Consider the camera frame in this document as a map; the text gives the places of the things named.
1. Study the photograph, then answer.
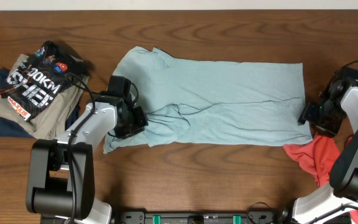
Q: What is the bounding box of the light blue t-shirt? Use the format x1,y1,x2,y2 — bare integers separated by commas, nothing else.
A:
103,47,312,153

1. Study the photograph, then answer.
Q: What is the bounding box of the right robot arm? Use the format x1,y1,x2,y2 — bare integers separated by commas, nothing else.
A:
282,78,358,223

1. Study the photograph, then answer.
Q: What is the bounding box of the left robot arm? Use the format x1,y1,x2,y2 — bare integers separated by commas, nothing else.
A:
25,94,147,223

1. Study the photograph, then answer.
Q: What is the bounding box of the red t-shirt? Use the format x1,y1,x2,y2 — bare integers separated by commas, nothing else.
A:
283,134,358,223

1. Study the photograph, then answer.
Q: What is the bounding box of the khaki folded garment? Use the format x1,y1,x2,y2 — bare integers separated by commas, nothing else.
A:
0,54,89,139

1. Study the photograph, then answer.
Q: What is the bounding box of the black printed folded shirt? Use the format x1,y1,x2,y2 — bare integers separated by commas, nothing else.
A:
0,41,88,121

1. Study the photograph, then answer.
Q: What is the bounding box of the navy blue folded garment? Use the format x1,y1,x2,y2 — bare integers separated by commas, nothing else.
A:
0,86,83,139

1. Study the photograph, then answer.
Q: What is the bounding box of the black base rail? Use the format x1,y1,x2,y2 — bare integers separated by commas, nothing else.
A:
40,202,352,224

